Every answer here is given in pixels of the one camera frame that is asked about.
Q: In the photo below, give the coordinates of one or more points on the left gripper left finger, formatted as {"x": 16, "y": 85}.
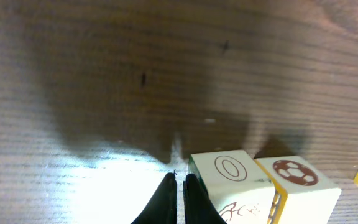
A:
{"x": 162, "y": 207}

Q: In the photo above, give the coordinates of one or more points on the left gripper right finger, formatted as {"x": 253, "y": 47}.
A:
{"x": 198, "y": 207}

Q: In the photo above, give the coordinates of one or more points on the white block green Z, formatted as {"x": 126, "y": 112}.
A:
{"x": 240, "y": 191}

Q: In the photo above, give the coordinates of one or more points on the white block soccer ball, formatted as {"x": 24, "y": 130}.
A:
{"x": 303, "y": 194}

